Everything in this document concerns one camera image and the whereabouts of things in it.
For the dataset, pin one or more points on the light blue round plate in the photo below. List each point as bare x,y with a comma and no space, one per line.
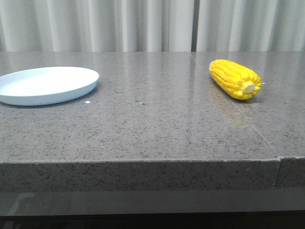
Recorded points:
47,85

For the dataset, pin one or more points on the yellow corn cob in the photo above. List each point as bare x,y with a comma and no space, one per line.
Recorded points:
236,80

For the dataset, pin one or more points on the white pleated curtain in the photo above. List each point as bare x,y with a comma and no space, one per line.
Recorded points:
152,25

